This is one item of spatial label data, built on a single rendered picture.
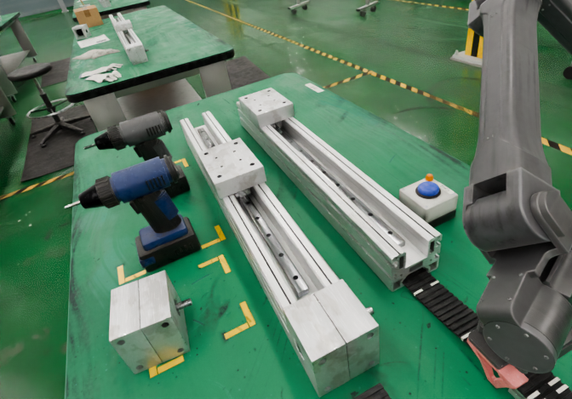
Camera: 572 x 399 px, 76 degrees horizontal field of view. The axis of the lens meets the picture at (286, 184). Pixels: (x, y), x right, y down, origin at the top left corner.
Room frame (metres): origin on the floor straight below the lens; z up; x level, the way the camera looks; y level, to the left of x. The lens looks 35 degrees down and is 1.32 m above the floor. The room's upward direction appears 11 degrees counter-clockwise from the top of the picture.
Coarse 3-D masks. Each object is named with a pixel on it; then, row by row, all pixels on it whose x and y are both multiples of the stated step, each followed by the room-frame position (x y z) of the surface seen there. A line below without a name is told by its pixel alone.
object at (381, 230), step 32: (256, 128) 0.98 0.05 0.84; (288, 128) 0.94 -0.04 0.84; (288, 160) 0.77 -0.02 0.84; (320, 160) 0.76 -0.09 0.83; (320, 192) 0.62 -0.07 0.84; (352, 192) 0.62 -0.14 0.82; (384, 192) 0.55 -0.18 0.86; (352, 224) 0.49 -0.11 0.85; (384, 224) 0.49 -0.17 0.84; (416, 224) 0.45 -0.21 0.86; (384, 256) 0.40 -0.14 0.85; (416, 256) 0.41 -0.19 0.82
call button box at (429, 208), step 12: (420, 180) 0.59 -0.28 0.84; (432, 180) 0.59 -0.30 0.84; (408, 192) 0.56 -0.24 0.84; (444, 192) 0.54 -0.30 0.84; (408, 204) 0.55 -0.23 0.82; (420, 204) 0.52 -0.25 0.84; (432, 204) 0.52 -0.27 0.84; (444, 204) 0.52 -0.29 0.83; (456, 204) 0.53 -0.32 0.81; (420, 216) 0.52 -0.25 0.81; (432, 216) 0.51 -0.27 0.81; (444, 216) 0.52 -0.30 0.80
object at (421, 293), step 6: (432, 282) 0.38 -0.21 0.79; (438, 282) 0.38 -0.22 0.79; (420, 288) 0.38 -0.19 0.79; (426, 288) 0.37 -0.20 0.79; (432, 288) 0.37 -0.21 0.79; (438, 288) 0.37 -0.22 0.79; (414, 294) 0.37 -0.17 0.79; (420, 294) 0.37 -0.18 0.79; (426, 294) 0.36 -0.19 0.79; (420, 300) 0.35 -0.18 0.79
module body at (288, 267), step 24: (216, 120) 1.04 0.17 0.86; (192, 144) 0.91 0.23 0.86; (216, 144) 0.96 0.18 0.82; (264, 192) 0.62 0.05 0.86; (240, 216) 0.56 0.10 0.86; (264, 216) 0.59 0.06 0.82; (288, 216) 0.53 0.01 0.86; (240, 240) 0.54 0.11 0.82; (264, 240) 0.52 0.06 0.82; (288, 240) 0.49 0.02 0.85; (264, 264) 0.42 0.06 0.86; (288, 264) 0.44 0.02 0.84; (312, 264) 0.40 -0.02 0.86; (264, 288) 0.43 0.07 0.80; (288, 288) 0.37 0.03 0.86; (312, 288) 0.39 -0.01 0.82; (288, 336) 0.34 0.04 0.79
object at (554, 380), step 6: (552, 378) 0.20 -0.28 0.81; (546, 384) 0.19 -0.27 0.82; (552, 384) 0.19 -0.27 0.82; (558, 384) 0.19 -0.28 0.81; (564, 384) 0.19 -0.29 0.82; (534, 390) 0.19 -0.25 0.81; (540, 390) 0.19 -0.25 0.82; (546, 390) 0.18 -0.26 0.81; (552, 390) 0.18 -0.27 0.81; (558, 390) 0.18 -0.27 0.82; (564, 390) 0.18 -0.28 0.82; (528, 396) 0.18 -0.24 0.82; (534, 396) 0.18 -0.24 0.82; (540, 396) 0.18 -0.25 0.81; (546, 396) 0.18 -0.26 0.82; (552, 396) 0.18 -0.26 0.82; (558, 396) 0.18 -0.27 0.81
